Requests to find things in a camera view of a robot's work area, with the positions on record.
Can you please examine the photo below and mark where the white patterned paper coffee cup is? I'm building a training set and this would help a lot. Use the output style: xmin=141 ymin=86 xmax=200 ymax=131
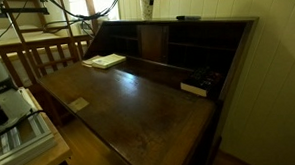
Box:
xmin=139 ymin=0 xmax=155 ymax=22

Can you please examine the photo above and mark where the white pillow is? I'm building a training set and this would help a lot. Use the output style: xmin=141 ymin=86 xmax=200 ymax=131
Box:
xmin=0 ymin=24 xmax=44 ymax=42

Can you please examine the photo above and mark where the black metal bar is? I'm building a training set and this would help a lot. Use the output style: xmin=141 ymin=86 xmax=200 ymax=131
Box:
xmin=0 ymin=4 xmax=50 ymax=18

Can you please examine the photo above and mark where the bright window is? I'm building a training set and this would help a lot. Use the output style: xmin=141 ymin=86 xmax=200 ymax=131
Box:
xmin=67 ymin=0 xmax=120 ymax=24

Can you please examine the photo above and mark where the thin black hanging cable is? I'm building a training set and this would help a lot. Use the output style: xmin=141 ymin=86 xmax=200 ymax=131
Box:
xmin=0 ymin=0 xmax=32 ymax=47

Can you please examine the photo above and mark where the wooden bunk ladder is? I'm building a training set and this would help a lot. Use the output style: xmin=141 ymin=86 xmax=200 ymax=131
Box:
xmin=0 ymin=0 xmax=83 ymax=82

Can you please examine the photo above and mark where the white bed mattress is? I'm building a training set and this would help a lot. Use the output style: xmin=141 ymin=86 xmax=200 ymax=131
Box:
xmin=0 ymin=29 xmax=89 ymax=63

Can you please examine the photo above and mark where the white window air conditioner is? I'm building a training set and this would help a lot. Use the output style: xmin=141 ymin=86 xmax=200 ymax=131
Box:
xmin=76 ymin=22 xmax=94 ymax=36

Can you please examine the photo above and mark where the tan patch on desk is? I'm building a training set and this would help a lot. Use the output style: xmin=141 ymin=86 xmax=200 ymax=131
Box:
xmin=67 ymin=96 xmax=91 ymax=114

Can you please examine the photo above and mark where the dark wooden secretary desk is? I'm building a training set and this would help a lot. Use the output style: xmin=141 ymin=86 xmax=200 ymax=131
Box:
xmin=34 ymin=13 xmax=266 ymax=165

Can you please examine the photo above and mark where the brown paper envelope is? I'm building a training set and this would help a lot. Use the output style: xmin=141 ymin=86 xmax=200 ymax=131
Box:
xmin=80 ymin=54 xmax=103 ymax=68

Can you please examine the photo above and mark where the aluminium profile base frame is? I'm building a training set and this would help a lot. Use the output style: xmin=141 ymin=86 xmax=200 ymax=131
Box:
xmin=0 ymin=85 xmax=58 ymax=165

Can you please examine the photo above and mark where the white paperback book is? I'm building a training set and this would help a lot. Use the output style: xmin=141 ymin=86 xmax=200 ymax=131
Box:
xmin=90 ymin=52 xmax=128 ymax=70

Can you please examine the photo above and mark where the black cover paperback book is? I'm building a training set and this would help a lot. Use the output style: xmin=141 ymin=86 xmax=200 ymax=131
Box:
xmin=179 ymin=65 xmax=224 ymax=99

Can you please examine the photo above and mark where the light wooden side table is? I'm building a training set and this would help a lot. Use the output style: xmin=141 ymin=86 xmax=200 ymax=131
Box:
xmin=0 ymin=87 xmax=73 ymax=165

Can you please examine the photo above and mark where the wooden slatted chair back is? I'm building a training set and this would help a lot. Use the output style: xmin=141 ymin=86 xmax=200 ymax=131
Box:
xmin=0 ymin=33 xmax=98 ymax=90

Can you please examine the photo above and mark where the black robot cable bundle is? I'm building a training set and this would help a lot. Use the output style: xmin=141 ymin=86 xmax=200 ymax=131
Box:
xmin=41 ymin=0 xmax=125 ymax=42

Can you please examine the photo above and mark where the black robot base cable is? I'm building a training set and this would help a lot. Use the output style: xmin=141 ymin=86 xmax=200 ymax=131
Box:
xmin=0 ymin=109 xmax=48 ymax=140

